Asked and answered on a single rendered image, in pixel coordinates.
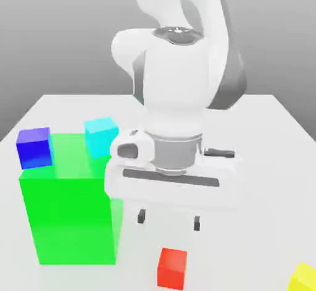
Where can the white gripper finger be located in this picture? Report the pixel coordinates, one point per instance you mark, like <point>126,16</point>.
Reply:
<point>196,223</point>
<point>141,216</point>

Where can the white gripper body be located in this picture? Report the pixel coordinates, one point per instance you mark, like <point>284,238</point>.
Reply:
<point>172,192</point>

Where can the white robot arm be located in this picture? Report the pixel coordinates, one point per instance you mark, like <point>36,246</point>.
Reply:
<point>172,86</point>

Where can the small red cube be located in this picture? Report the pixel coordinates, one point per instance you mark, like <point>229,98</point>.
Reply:
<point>171,270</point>

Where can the small cyan cube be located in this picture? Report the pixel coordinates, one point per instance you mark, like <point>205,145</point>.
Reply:
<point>100,137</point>

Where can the small yellow cube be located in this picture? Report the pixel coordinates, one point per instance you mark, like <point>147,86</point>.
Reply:
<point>305,280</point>

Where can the small blue cube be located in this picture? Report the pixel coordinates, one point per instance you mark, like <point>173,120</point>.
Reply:
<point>34,150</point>

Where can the large green box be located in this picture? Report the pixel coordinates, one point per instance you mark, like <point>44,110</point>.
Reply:
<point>66,216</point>

